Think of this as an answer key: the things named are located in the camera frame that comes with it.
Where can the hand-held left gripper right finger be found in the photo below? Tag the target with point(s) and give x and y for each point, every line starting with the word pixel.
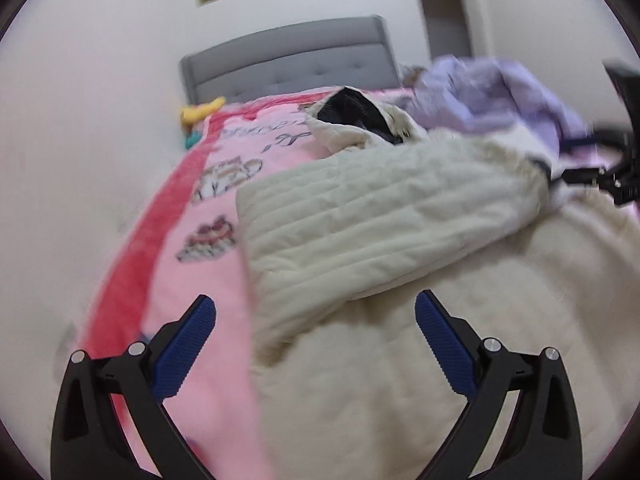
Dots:
pixel 447 350

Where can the grey upholstered headboard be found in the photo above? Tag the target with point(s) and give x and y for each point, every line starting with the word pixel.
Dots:
pixel 295 60

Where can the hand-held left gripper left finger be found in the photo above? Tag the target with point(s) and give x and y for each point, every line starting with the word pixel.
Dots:
pixel 181 355

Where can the yellow plush toy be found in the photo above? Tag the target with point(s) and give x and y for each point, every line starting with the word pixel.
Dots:
pixel 197 111

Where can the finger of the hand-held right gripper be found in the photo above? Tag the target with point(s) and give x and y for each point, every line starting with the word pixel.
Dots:
pixel 585 176
pixel 597 136

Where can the pink printed blanket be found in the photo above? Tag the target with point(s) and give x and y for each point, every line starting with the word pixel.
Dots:
pixel 200 270

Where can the cream quilted blanket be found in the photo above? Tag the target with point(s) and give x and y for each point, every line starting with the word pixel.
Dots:
pixel 380 220

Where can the teal toy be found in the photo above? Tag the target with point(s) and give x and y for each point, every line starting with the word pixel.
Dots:
pixel 192 139

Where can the lilac cloth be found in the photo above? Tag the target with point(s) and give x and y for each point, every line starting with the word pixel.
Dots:
pixel 475 95

